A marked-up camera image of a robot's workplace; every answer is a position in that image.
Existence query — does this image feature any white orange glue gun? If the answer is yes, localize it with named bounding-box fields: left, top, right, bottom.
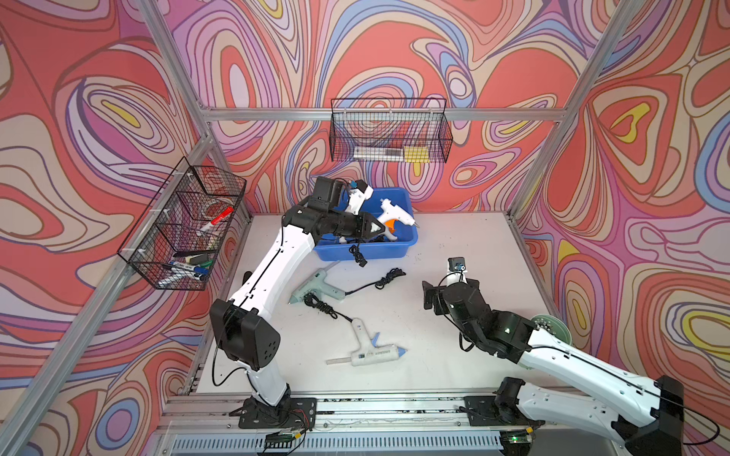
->
left=378, top=199, right=417, bottom=241

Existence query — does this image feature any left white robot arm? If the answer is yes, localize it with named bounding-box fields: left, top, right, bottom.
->
left=209, top=177, right=386, bottom=408

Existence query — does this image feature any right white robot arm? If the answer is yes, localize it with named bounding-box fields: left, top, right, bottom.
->
left=422, top=274, right=684, bottom=455

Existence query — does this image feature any blue plastic storage box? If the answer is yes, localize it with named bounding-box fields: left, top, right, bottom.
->
left=312, top=187, right=419, bottom=262

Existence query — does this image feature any large mint glue gun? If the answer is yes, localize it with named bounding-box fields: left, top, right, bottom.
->
left=289, top=261, right=345, bottom=304

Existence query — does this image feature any clear box in basket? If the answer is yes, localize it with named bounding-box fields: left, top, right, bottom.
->
left=353, top=146, right=404, bottom=163

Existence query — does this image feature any large white blue glue gun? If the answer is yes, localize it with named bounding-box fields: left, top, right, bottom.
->
left=326, top=318, right=407, bottom=367

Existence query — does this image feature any yellow block in basket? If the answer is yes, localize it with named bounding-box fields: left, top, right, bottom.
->
left=403, top=146, right=431, bottom=163

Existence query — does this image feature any green plastic cup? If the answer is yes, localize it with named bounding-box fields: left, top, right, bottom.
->
left=532, top=315, right=572, bottom=346

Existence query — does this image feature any red marker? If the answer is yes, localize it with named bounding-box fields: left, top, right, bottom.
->
left=200, top=206, right=233, bottom=233

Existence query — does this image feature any blue marker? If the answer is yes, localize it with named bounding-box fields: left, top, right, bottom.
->
left=163, top=261, right=209, bottom=279

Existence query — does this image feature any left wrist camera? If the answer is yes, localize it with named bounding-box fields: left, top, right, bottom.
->
left=345, top=180, right=374, bottom=216

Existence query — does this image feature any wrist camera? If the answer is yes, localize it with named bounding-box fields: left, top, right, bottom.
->
left=345, top=180, right=374, bottom=216
left=445, top=256, right=467, bottom=286

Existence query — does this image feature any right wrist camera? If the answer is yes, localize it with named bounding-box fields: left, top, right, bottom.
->
left=445, top=256, right=467, bottom=286

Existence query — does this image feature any black wire basket rear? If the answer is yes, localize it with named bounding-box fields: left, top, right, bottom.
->
left=329, top=95, right=454, bottom=163

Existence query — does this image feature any black wire basket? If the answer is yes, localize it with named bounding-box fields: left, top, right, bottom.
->
left=117, top=158, right=246, bottom=292
left=329, top=95, right=454, bottom=163

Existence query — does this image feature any black wire basket left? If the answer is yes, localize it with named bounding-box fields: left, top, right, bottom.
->
left=117, top=158, right=246, bottom=292

